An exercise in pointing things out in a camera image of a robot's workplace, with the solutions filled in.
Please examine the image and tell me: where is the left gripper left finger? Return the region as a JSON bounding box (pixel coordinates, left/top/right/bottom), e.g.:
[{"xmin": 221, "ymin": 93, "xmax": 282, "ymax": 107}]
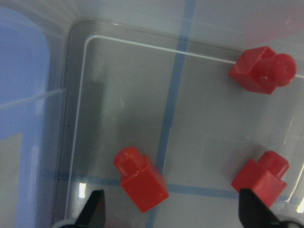
[{"xmin": 75, "ymin": 190, "xmax": 106, "ymax": 228}]

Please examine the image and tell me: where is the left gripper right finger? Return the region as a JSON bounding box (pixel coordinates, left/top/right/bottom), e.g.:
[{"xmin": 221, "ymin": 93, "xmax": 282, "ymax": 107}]
[{"xmin": 238, "ymin": 189, "xmax": 285, "ymax": 228}]

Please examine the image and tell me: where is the red block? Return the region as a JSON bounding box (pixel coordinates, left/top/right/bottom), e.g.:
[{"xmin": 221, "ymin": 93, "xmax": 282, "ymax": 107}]
[
  {"xmin": 228, "ymin": 46, "xmax": 296, "ymax": 95},
  {"xmin": 231, "ymin": 151, "xmax": 289, "ymax": 208},
  {"xmin": 114, "ymin": 147, "xmax": 169, "ymax": 213}
]

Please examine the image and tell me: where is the clear plastic storage box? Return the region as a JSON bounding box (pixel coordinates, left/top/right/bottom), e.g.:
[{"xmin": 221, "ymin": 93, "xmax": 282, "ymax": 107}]
[{"xmin": 0, "ymin": 0, "xmax": 304, "ymax": 228}]

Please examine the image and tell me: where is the blue plastic tray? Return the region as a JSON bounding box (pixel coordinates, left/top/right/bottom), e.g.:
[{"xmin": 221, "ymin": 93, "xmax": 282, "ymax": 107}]
[{"xmin": 0, "ymin": 7, "xmax": 50, "ymax": 228}]

